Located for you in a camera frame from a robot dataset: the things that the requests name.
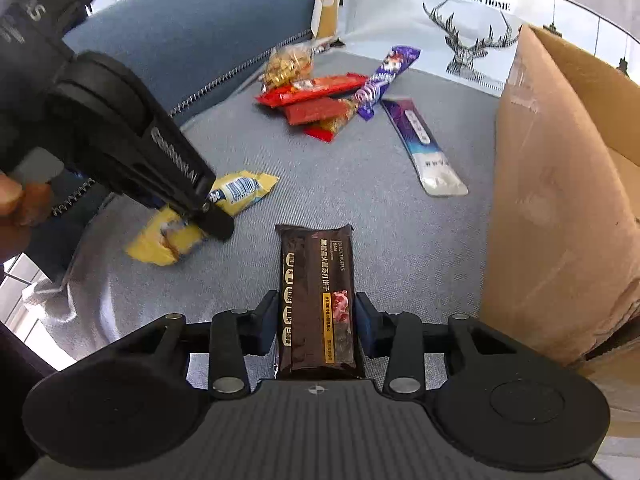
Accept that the red clear snack packet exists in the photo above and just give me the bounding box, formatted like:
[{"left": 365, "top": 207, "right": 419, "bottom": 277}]
[{"left": 304, "top": 110, "right": 359, "bottom": 144}]

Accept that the brown cardboard box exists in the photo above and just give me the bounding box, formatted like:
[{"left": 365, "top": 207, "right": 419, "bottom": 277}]
[{"left": 479, "top": 24, "right": 640, "bottom": 397}]

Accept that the dark brown snack packet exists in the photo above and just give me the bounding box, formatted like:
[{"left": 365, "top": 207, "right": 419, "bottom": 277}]
[{"left": 275, "top": 224, "right": 366, "bottom": 380}]

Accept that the plain red snack packet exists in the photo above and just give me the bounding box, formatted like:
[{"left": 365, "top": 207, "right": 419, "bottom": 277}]
[{"left": 285, "top": 99, "right": 357, "bottom": 127}]

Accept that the yellow snack packet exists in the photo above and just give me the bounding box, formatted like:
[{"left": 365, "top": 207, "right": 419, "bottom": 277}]
[{"left": 125, "top": 171, "right": 280, "bottom": 267}]

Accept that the deer printed cloth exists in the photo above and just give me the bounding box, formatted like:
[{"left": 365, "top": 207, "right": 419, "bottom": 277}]
[{"left": 310, "top": 0, "right": 640, "bottom": 97}]

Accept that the grey fabric seat cushion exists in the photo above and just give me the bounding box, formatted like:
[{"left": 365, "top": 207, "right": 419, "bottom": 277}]
[{"left": 40, "top": 35, "right": 503, "bottom": 376}]

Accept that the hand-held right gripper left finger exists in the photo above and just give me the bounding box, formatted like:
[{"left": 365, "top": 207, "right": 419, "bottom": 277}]
[{"left": 112, "top": 290, "right": 280, "bottom": 397}]

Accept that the purple swirl snack packet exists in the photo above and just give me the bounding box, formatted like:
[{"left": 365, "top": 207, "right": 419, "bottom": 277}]
[{"left": 354, "top": 46, "right": 422, "bottom": 121}]

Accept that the purple white snack packet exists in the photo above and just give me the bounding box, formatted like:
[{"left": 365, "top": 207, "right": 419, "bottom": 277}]
[{"left": 381, "top": 99, "right": 470, "bottom": 197}]

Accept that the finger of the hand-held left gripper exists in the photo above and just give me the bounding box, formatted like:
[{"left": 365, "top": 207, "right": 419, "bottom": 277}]
[{"left": 107, "top": 120, "right": 236, "bottom": 242}]

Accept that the golden nut snack bag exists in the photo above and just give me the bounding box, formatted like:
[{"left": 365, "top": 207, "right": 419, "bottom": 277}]
[{"left": 259, "top": 37, "right": 346, "bottom": 93}]

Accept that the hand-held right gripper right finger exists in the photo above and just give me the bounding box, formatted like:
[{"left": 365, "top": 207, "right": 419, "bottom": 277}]
[{"left": 356, "top": 292, "right": 532, "bottom": 397}]

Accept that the person's left hand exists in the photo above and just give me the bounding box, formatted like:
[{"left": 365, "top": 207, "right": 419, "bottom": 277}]
[{"left": 0, "top": 170, "right": 57, "bottom": 227}]

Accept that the long red snack packet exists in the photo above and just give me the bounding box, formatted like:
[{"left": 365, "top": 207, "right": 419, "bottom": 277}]
[{"left": 256, "top": 74, "right": 370, "bottom": 109}]

